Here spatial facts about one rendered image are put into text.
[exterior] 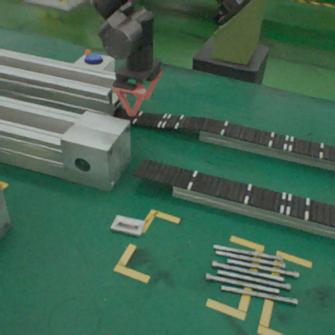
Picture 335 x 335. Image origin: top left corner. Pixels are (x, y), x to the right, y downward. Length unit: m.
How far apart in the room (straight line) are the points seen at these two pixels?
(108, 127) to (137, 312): 0.33
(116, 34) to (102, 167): 0.23
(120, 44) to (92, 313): 0.44
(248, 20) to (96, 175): 0.67
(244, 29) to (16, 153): 0.71
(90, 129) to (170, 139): 0.21
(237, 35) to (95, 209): 0.71
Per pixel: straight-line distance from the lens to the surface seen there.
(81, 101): 0.91
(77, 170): 0.75
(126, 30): 0.75
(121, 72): 0.84
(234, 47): 1.23
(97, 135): 0.72
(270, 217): 0.72
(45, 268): 0.65
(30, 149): 0.78
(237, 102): 1.04
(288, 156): 0.87
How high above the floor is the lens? 1.29
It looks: 39 degrees down
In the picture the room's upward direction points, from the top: 4 degrees clockwise
